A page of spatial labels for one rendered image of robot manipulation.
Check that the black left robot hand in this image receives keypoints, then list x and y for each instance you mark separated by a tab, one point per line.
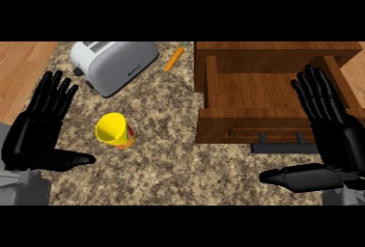
32	135

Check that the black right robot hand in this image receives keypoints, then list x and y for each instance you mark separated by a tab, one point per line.
338	138

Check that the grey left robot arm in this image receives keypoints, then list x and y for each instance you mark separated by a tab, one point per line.
19	186

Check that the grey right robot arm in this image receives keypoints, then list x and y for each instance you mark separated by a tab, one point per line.
346	195

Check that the yellow cup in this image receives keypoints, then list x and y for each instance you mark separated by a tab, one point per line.
114	130

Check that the wooden drawer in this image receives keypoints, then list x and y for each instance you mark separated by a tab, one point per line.
256	106

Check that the silver toaster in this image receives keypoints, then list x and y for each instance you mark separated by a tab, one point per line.
114	66

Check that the wooden cabinet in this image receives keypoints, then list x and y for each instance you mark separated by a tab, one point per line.
275	53

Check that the orange carrot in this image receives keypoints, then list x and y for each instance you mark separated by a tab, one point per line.
173	59

